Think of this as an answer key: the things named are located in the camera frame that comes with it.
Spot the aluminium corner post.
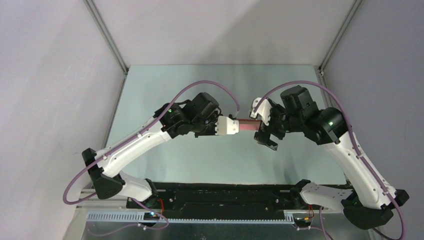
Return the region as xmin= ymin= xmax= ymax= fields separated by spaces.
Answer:
xmin=319 ymin=0 xmax=365 ymax=72
xmin=83 ymin=0 xmax=129 ymax=75

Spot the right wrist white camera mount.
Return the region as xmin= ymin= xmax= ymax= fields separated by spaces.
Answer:
xmin=249 ymin=97 xmax=272 ymax=126

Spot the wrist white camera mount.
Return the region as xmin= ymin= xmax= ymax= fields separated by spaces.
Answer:
xmin=214 ymin=115 xmax=240 ymax=136
xmin=249 ymin=97 xmax=272 ymax=126

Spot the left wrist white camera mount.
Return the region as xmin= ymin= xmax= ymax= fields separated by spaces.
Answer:
xmin=214 ymin=115 xmax=240 ymax=136

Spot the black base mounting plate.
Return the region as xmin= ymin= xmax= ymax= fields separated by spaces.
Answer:
xmin=147 ymin=182 xmax=310 ymax=221

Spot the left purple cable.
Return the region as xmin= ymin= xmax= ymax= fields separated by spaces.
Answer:
xmin=62 ymin=80 xmax=241 ymax=237

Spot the orange wooden picture frame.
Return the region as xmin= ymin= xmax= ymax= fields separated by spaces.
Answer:
xmin=238 ymin=118 xmax=262 ymax=131

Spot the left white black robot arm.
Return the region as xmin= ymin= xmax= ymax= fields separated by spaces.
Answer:
xmin=82 ymin=92 xmax=221 ymax=208

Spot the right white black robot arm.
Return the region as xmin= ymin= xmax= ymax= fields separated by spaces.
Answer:
xmin=250 ymin=85 xmax=409 ymax=230

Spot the left aluminium corner post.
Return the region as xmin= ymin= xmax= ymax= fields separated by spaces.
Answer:
xmin=83 ymin=0 xmax=129 ymax=75

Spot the right aluminium corner post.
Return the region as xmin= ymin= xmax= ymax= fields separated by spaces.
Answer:
xmin=319 ymin=0 xmax=365 ymax=72

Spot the grey slotted cable duct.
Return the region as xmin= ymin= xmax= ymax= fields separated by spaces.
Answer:
xmin=86 ymin=211 xmax=295 ymax=225

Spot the aluminium front rail frame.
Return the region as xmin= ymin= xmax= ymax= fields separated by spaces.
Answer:
xmin=62 ymin=188 xmax=388 ymax=240

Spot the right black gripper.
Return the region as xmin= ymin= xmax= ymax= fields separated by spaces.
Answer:
xmin=254 ymin=100 xmax=303 ymax=150

